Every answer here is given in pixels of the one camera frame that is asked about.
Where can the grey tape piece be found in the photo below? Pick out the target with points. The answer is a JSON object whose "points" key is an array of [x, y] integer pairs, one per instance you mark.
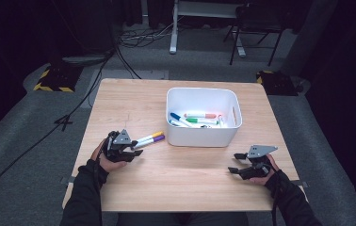
{"points": [[66, 180], [303, 184]]}

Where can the yellow marker pen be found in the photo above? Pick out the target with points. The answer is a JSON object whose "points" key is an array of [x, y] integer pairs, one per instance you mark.
{"points": [[152, 136]]}

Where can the white desk frame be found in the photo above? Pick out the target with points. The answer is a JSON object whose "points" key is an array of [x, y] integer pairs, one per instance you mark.
{"points": [[173, 31]]}

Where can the dark equipment cabinet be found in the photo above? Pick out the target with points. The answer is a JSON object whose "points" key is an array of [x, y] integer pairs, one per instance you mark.
{"points": [[97, 31]]}

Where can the pink marker pen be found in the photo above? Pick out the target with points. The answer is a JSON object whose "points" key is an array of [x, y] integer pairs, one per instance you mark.
{"points": [[202, 115]]}

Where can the person's left hand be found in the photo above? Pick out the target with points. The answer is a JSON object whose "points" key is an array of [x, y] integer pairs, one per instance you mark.
{"points": [[110, 166]]}

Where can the black yellow striped floor base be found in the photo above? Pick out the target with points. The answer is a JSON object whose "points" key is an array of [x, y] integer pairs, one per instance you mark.
{"points": [[60, 78]]}

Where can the black chair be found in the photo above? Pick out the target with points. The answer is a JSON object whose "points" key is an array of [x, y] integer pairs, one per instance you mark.
{"points": [[254, 19]]}

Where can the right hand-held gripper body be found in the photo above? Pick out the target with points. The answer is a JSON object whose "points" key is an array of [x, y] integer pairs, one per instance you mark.
{"points": [[259, 150]]}

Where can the person's right hand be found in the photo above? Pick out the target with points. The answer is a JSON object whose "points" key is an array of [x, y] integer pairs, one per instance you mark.
{"points": [[273, 174]]}

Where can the light green marker pen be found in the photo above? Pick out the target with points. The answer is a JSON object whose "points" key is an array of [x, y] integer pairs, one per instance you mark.
{"points": [[198, 120]]}

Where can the person's legs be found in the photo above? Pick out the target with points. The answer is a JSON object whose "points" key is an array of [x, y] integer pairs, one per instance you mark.
{"points": [[182, 219]]}

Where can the white plastic bin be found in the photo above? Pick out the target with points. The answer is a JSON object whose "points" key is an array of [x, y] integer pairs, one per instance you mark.
{"points": [[198, 139]]}

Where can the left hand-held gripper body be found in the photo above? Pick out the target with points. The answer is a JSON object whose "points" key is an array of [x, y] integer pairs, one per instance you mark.
{"points": [[122, 138]]}

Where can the dark blue marker pen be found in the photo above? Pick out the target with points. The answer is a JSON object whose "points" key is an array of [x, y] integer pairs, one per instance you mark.
{"points": [[176, 116]]}

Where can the purple marker pen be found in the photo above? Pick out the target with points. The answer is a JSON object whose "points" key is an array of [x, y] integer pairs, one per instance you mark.
{"points": [[155, 139]]}

